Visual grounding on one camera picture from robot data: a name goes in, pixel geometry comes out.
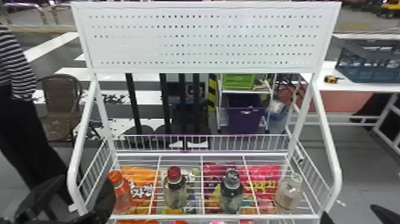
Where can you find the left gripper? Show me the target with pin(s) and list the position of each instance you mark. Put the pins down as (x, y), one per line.
(62, 221)

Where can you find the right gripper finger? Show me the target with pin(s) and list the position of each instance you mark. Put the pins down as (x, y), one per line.
(326, 219)
(386, 215)

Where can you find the beige bottle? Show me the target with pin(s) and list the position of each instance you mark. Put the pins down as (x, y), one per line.
(288, 195)

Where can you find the orange bottle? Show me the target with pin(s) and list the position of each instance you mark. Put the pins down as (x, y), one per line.
(121, 190)

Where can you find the orange snack packet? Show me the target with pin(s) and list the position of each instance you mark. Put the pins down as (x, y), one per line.
(141, 187)

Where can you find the red snack packet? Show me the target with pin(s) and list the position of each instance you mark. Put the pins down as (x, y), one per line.
(261, 178)

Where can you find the person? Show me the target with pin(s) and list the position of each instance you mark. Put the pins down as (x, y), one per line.
(18, 131)

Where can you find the red capped clear bottle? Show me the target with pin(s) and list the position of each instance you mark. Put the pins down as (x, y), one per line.
(175, 190)

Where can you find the brown chair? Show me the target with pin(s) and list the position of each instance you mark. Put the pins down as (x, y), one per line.
(62, 94)

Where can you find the blue basket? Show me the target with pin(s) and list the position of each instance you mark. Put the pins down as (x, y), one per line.
(276, 111)

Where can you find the white side table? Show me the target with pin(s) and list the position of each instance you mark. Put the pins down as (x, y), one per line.
(353, 87)

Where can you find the purple crate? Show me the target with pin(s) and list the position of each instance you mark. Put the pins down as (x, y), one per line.
(245, 114)

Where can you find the yellow tape measure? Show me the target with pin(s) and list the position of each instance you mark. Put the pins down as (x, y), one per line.
(330, 79)

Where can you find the white shelf trolley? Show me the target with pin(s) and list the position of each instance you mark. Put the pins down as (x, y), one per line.
(247, 91)

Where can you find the blue crate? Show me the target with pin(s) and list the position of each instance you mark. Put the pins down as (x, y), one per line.
(368, 62)

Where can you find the green crate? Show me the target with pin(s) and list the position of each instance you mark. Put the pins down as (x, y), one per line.
(238, 81)

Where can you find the striped post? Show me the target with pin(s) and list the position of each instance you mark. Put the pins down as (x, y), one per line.
(212, 92)

